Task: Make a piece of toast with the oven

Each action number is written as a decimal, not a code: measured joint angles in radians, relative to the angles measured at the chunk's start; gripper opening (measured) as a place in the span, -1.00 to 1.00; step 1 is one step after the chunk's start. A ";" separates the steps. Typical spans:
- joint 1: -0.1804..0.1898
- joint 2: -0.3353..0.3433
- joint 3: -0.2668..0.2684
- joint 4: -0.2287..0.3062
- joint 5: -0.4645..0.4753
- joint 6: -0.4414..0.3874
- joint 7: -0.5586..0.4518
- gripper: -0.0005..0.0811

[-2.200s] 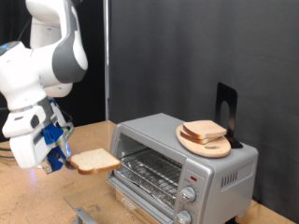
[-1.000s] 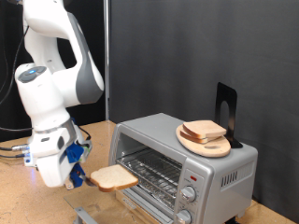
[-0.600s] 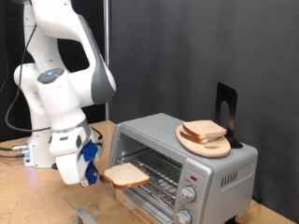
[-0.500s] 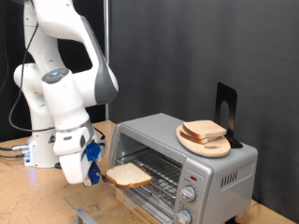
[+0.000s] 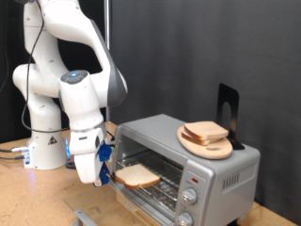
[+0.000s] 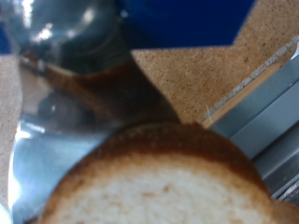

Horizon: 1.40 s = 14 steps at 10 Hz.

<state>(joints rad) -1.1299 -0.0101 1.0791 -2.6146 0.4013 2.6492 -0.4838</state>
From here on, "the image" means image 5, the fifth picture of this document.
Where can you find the round wooden cutting board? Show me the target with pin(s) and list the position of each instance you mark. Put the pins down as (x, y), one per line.
(210, 152)

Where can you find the white bread slice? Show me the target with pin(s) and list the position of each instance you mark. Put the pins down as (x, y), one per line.
(196, 140)
(138, 175)
(205, 129)

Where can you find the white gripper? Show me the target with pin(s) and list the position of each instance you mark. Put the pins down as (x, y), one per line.
(86, 166)

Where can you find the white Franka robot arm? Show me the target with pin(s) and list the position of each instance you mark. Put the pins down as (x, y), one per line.
(78, 103)

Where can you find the silver oven knob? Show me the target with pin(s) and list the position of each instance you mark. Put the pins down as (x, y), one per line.
(185, 219)
(189, 196)

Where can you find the vertical metal pole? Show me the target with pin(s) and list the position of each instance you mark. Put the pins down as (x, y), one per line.
(107, 25)

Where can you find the black metal bookend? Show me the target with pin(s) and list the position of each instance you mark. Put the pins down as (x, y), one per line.
(233, 125)

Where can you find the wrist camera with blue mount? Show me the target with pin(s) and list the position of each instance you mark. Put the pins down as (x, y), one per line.
(105, 153)

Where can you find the silver toaster oven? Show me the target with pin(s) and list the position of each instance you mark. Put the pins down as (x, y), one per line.
(219, 169)

